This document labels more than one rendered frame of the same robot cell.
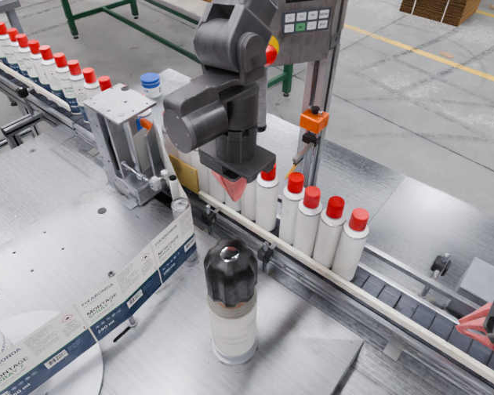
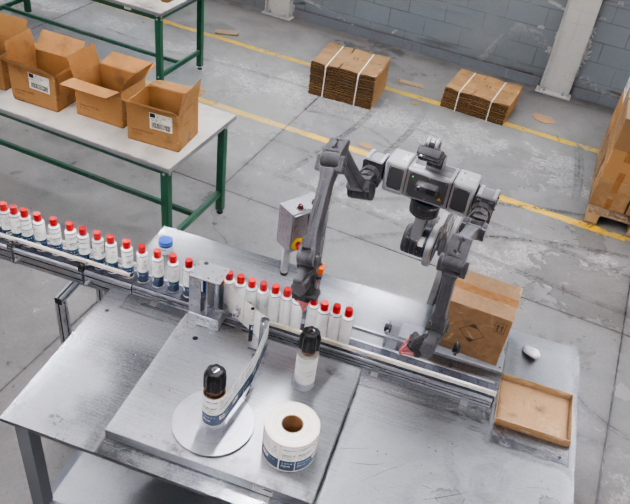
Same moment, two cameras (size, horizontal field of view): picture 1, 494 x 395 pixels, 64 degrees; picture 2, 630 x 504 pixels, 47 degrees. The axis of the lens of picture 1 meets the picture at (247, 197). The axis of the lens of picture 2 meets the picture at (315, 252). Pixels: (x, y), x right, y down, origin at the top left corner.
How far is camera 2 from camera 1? 2.20 m
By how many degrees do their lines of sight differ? 21
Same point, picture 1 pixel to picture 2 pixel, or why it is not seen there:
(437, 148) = (375, 248)
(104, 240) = (208, 353)
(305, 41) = not seen: hidden behind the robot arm
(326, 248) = (334, 330)
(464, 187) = (403, 280)
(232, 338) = (310, 372)
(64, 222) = (177, 348)
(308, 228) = (324, 321)
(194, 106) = (303, 280)
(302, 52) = not seen: hidden behind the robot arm
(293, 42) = not seen: hidden behind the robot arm
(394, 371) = (377, 381)
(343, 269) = (344, 339)
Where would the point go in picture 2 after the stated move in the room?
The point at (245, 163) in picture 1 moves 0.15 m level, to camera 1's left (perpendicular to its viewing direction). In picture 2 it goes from (312, 295) to (274, 302)
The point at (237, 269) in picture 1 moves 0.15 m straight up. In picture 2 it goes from (316, 335) to (321, 306)
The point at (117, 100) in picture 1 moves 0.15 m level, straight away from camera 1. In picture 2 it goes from (208, 271) to (187, 252)
